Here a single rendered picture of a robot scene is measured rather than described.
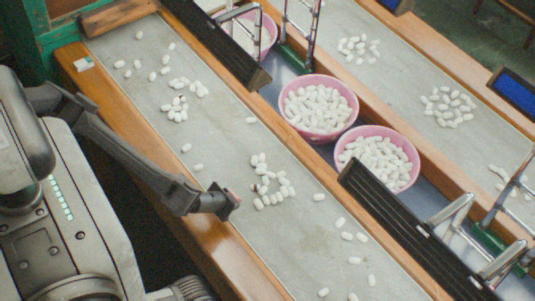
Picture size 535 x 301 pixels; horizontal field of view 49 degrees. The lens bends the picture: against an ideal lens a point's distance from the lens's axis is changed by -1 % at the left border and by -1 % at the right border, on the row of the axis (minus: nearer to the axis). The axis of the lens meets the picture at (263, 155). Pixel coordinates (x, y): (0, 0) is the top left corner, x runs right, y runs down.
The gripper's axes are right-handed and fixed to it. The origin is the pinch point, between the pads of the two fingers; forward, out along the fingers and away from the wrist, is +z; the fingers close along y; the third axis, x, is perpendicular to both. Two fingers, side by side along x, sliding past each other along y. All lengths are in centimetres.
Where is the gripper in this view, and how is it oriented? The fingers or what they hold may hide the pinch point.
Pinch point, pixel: (238, 201)
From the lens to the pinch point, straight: 169.1
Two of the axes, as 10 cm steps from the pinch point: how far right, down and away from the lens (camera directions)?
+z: 5.8, 0.4, 8.1
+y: -6.0, -6.5, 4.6
